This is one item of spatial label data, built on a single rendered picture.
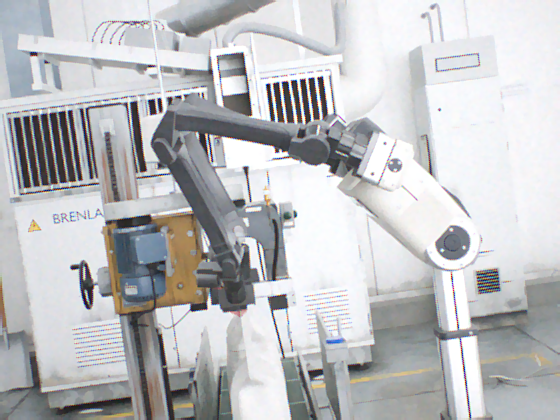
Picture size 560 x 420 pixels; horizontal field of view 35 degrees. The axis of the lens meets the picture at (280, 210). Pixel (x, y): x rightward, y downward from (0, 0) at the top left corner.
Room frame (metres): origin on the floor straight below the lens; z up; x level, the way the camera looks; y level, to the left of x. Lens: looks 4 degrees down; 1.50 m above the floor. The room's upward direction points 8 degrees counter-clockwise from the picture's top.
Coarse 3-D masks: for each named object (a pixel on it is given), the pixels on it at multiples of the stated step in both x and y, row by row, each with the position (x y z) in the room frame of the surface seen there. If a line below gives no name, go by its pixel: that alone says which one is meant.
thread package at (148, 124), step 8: (144, 120) 2.94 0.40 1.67; (152, 120) 2.92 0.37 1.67; (160, 120) 2.92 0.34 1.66; (144, 128) 2.95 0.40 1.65; (152, 128) 2.93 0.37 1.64; (144, 136) 2.95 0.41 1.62; (144, 144) 2.96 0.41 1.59; (144, 152) 2.97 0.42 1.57; (152, 152) 2.93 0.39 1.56; (152, 160) 2.94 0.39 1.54
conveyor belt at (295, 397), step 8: (280, 360) 4.88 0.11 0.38; (288, 360) 4.85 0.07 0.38; (224, 368) 4.87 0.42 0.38; (288, 368) 4.66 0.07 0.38; (224, 376) 4.68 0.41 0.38; (288, 376) 4.49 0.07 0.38; (296, 376) 4.47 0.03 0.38; (224, 384) 4.51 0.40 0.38; (288, 384) 4.33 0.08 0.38; (296, 384) 4.31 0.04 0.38; (224, 392) 4.35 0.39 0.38; (288, 392) 4.19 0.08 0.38; (296, 392) 4.17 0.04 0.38; (224, 400) 4.20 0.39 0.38; (288, 400) 4.05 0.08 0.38; (296, 400) 4.03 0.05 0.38; (304, 400) 4.01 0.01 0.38; (224, 408) 4.06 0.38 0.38; (296, 408) 3.90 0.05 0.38; (304, 408) 3.88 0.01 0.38; (224, 416) 3.93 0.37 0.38; (232, 416) 3.91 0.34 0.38; (296, 416) 3.78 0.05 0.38; (304, 416) 3.76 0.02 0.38
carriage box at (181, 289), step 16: (160, 224) 3.12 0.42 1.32; (176, 224) 3.12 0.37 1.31; (192, 224) 3.12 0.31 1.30; (112, 240) 3.11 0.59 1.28; (176, 240) 3.12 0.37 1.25; (192, 240) 3.12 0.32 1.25; (112, 256) 3.11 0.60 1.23; (192, 256) 3.12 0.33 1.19; (112, 272) 3.10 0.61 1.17; (176, 272) 3.12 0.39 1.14; (192, 272) 3.12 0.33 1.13; (112, 288) 3.10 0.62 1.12; (176, 288) 3.12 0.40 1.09; (192, 288) 3.12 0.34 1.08; (208, 288) 3.30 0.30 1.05; (160, 304) 3.12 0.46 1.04; (176, 304) 3.12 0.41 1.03
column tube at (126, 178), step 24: (96, 120) 3.17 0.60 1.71; (120, 120) 3.17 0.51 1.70; (96, 144) 3.16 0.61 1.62; (120, 144) 3.17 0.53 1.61; (120, 168) 3.17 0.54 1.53; (120, 192) 3.17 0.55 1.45; (144, 336) 3.17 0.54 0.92; (144, 360) 3.17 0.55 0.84; (144, 384) 3.17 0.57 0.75; (144, 408) 3.17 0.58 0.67
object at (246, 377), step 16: (256, 352) 2.94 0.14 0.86; (240, 368) 2.86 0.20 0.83; (256, 368) 2.70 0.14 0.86; (272, 368) 2.84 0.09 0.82; (240, 384) 2.69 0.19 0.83; (256, 384) 2.67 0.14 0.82; (272, 384) 2.70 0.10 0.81; (240, 400) 2.66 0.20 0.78; (256, 400) 2.67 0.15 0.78; (272, 400) 2.66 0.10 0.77; (240, 416) 2.66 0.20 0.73; (256, 416) 2.65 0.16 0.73; (272, 416) 2.65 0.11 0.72; (288, 416) 2.79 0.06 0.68
